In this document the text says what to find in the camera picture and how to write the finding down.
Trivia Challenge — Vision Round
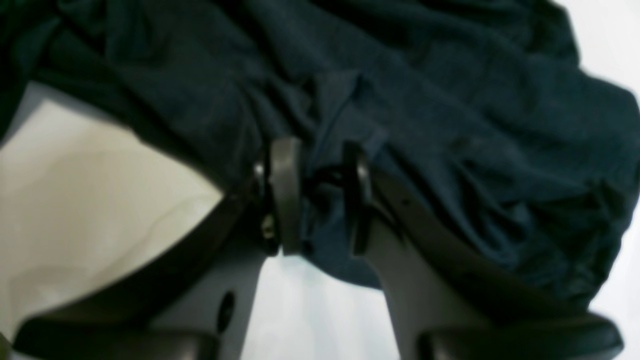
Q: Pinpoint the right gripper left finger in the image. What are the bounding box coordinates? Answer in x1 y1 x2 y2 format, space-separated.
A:
13 137 303 360

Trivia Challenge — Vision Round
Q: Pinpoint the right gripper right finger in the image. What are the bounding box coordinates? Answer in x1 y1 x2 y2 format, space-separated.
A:
342 142 624 360

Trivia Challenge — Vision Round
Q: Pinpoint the black long-sleeve t-shirt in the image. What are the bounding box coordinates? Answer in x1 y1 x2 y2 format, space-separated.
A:
1 0 639 307

